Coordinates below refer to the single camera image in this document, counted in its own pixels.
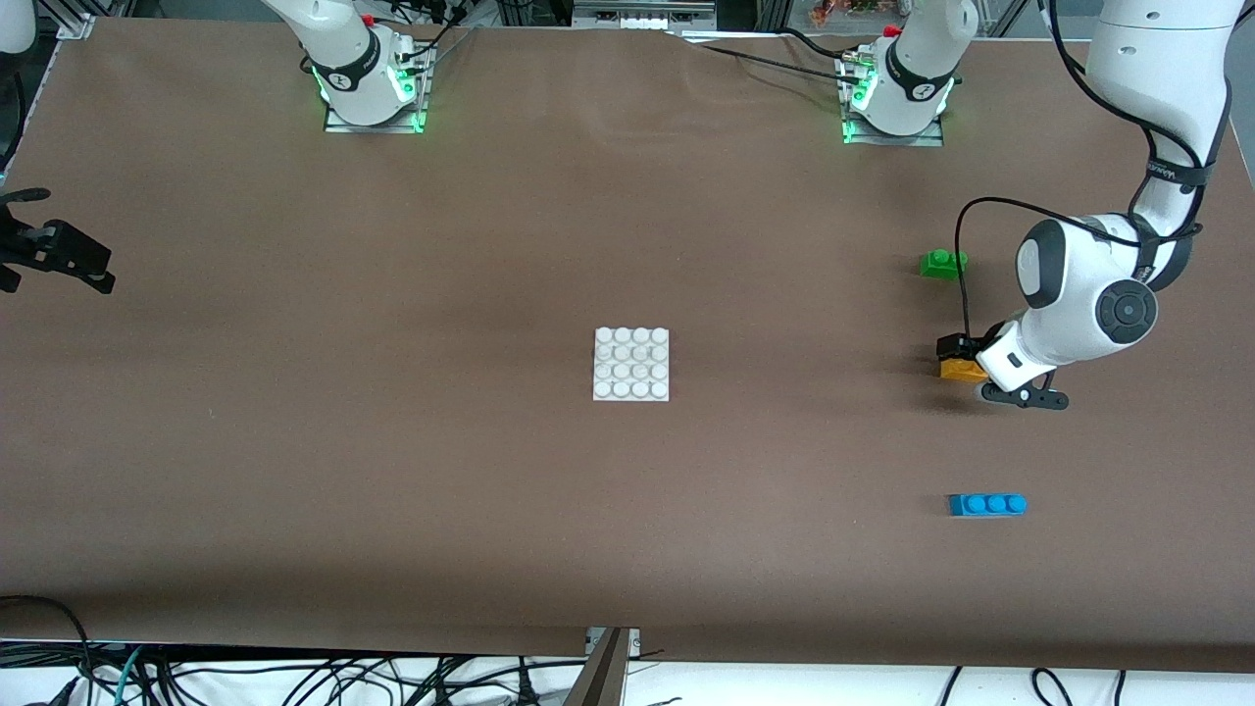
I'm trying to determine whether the white studded base plate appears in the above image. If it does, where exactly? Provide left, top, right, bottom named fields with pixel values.
left=592, top=327, right=671, bottom=403

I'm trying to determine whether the blue three-stud block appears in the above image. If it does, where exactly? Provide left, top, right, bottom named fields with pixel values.
left=948, top=492, right=1029, bottom=518

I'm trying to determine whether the colourful background object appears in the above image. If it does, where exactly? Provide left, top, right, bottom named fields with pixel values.
left=809, top=0, right=888, bottom=28

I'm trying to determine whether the brown table cover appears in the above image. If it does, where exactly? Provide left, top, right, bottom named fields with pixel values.
left=0, top=18, right=1255, bottom=676

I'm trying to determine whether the white power strip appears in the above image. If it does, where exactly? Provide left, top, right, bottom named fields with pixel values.
left=572, top=0, right=719, bottom=32

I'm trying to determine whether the black left camera bracket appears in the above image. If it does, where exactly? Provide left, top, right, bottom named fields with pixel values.
left=980, top=380, right=1071, bottom=412

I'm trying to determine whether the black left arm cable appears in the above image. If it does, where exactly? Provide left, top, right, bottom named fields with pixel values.
left=956, top=0, right=1207, bottom=342

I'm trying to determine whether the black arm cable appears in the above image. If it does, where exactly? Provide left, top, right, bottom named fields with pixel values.
left=956, top=0, right=1207, bottom=342
left=0, top=69, right=29, bottom=174

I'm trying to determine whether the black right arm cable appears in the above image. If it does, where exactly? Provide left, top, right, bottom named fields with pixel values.
left=0, top=69, right=29, bottom=174

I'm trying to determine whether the aluminium frame corner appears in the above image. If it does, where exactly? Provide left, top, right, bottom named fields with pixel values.
left=54, top=0, right=99, bottom=40

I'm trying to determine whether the teal cable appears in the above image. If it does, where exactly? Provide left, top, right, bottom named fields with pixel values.
left=112, top=645, right=144, bottom=706

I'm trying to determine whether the aluminium frame post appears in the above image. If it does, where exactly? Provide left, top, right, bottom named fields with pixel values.
left=564, top=628, right=640, bottom=706

